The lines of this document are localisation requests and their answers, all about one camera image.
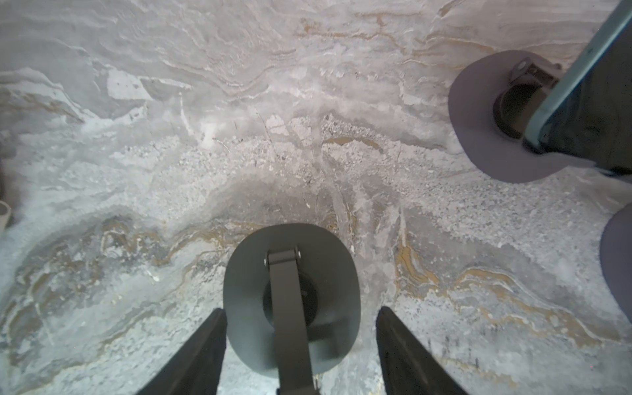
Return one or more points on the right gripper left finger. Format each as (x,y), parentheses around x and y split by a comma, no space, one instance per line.
(197,366)

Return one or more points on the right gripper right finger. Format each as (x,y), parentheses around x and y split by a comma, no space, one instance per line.
(407,367)

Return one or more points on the phone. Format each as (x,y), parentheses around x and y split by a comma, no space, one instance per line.
(587,115)

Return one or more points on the dark grey phone stand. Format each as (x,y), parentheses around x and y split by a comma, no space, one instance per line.
(292,298)

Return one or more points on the grey far-right phone stand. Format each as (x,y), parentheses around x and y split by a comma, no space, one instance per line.
(471,100)

